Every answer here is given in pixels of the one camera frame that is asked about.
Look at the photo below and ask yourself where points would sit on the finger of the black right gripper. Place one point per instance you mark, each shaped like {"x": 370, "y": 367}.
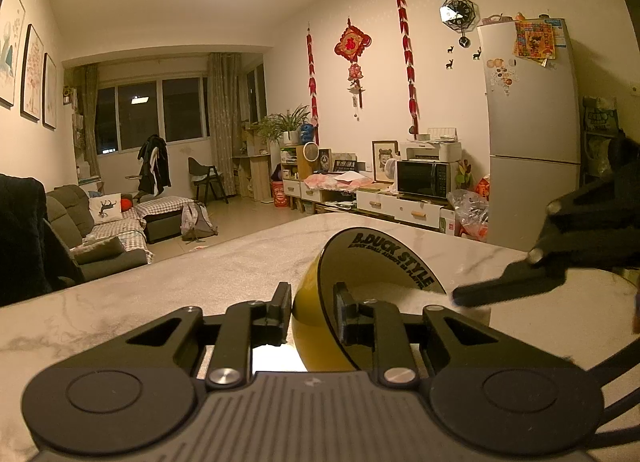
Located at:
{"x": 518, "y": 280}

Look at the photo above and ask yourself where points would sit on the plastic bag with red items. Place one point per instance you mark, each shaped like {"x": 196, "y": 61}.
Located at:
{"x": 471, "y": 207}

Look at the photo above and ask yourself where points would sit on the silver refrigerator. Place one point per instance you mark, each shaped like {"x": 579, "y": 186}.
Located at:
{"x": 533, "y": 118}

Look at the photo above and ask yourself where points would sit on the grey backpack on floor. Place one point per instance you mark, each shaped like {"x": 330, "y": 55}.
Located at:
{"x": 195, "y": 222}

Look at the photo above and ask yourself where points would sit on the framed picture on cabinet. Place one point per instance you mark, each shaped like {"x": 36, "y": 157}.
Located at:
{"x": 382, "y": 153}

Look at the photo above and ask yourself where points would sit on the black folding chair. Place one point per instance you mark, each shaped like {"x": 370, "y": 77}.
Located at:
{"x": 207, "y": 178}

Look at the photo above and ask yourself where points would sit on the white tv cabinet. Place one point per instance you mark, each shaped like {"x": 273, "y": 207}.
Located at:
{"x": 373, "y": 202}

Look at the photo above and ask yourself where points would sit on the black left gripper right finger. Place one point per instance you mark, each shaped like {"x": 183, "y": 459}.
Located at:
{"x": 354, "y": 319}

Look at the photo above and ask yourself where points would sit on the red knot wall ornament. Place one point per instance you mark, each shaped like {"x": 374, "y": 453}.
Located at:
{"x": 351, "y": 45}

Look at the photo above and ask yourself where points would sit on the deer antler wall clock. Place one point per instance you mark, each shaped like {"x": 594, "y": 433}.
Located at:
{"x": 461, "y": 16}

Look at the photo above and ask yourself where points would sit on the black coat on chair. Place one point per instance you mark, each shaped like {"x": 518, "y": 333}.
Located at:
{"x": 34, "y": 260}

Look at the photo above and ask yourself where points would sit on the white printer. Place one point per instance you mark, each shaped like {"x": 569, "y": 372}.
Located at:
{"x": 437, "y": 144}

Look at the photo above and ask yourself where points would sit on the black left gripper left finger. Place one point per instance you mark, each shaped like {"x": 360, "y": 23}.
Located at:
{"x": 270, "y": 320}

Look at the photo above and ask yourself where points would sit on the green potted plant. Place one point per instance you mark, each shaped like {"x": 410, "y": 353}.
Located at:
{"x": 284, "y": 129}

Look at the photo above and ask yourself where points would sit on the white deer cushion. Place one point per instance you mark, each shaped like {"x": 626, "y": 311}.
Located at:
{"x": 106, "y": 209}

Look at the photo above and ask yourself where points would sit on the clothes on rack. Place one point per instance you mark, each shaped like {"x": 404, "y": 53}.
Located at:
{"x": 154, "y": 173}

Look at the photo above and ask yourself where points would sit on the yellow duck bowl black inside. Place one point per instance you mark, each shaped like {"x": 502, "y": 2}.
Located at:
{"x": 373, "y": 266}

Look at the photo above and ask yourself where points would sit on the white sponge block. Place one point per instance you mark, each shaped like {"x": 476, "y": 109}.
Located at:
{"x": 412, "y": 301}

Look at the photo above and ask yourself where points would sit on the black microwave oven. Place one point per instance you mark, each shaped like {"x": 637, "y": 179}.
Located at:
{"x": 425, "y": 179}

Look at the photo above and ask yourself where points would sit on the framed wall picture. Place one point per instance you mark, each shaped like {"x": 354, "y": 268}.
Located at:
{"x": 50, "y": 80}
{"x": 12, "y": 17}
{"x": 31, "y": 90}

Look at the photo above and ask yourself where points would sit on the grey sofa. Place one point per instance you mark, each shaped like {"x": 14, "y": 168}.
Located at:
{"x": 106, "y": 249}

